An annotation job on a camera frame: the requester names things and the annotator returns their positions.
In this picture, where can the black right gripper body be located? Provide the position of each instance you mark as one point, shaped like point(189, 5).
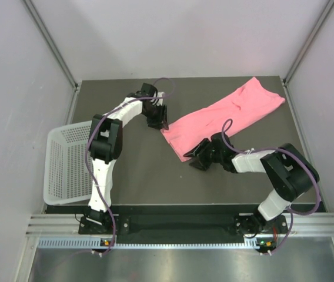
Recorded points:
point(211, 155)

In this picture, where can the aluminium frame post left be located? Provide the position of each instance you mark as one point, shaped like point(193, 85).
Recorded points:
point(50, 42)

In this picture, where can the pink t shirt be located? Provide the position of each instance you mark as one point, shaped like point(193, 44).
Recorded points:
point(245, 106)

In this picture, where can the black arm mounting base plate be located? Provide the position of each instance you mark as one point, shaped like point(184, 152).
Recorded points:
point(241, 212)

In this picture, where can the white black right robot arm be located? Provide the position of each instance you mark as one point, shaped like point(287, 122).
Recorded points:
point(290, 174)

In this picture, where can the aluminium frame post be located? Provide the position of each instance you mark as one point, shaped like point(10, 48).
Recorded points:
point(50, 42)
point(308, 42)

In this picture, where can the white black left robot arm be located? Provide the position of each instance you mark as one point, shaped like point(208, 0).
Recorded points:
point(105, 144)

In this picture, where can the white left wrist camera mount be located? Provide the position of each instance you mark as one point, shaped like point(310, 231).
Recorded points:
point(158, 99)

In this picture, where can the aluminium frame post right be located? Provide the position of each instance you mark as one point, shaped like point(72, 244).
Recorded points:
point(308, 42)

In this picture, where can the grey slotted cable duct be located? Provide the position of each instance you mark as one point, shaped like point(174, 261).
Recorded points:
point(102, 244)

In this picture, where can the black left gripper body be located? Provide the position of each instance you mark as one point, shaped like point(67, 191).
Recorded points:
point(155, 115)

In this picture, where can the white perforated plastic basket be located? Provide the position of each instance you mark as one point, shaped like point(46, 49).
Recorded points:
point(67, 178)

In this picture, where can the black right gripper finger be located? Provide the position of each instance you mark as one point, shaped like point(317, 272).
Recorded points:
point(198, 149)
point(200, 163)

